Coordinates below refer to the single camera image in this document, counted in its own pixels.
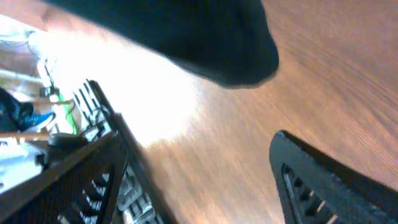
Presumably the dark green shirt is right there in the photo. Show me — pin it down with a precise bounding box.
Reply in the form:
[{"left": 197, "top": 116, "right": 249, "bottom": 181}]
[{"left": 50, "top": 0, "right": 279, "bottom": 88}]

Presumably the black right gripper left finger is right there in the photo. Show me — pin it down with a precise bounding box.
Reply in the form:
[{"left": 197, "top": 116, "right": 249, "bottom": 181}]
[{"left": 1, "top": 134, "right": 127, "bottom": 223}]

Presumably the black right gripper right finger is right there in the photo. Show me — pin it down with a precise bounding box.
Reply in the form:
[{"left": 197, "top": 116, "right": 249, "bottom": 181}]
[{"left": 269, "top": 130, "right": 397, "bottom": 224}]

